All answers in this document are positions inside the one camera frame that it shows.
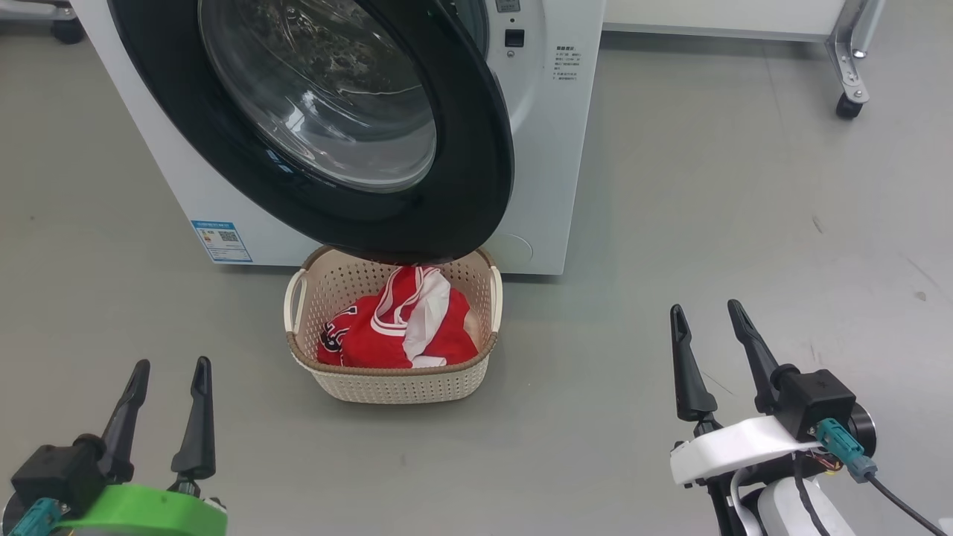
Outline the small printed text label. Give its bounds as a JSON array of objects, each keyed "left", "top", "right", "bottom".
[{"left": 552, "top": 45, "right": 581, "bottom": 83}]

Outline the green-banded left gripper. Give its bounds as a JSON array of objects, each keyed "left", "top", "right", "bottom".
[{"left": 56, "top": 356, "right": 229, "bottom": 536}]

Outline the metal cabinet leg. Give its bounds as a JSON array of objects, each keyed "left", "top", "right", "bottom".
[{"left": 826, "top": 0, "right": 887, "bottom": 106}]

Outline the red and white jersey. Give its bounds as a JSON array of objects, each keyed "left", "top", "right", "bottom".
[{"left": 316, "top": 265, "right": 480, "bottom": 370}]

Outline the blue energy label sticker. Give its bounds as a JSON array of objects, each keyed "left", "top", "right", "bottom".
[{"left": 190, "top": 219, "right": 254, "bottom": 264}]

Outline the teal-plug left gripper cable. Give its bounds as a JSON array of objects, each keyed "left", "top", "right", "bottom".
[{"left": 7, "top": 497, "right": 61, "bottom": 536}]

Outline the white cabinet panel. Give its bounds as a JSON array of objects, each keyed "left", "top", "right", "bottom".
[{"left": 602, "top": 0, "right": 842, "bottom": 42}]

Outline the teal-plug gripper cable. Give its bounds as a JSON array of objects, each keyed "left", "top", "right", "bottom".
[
  {"left": 815, "top": 418, "right": 933, "bottom": 536},
  {"left": 7, "top": 497, "right": 61, "bottom": 536}
]

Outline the teal-plug right gripper cable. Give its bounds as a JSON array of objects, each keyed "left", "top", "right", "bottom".
[{"left": 815, "top": 418, "right": 933, "bottom": 536}]

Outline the white washing machine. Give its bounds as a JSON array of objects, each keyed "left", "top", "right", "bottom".
[{"left": 71, "top": 0, "right": 608, "bottom": 277}]

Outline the grey frame with caster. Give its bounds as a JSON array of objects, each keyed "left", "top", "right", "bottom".
[{"left": 0, "top": 0, "right": 86, "bottom": 45}]

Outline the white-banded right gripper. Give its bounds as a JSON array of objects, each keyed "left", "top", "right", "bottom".
[{"left": 669, "top": 299, "right": 879, "bottom": 536}]

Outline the cream perforated laundry basket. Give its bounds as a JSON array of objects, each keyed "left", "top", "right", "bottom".
[{"left": 282, "top": 245, "right": 504, "bottom": 406}]

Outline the black glass washing machine door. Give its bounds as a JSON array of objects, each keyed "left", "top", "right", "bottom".
[{"left": 107, "top": 0, "right": 517, "bottom": 266}]

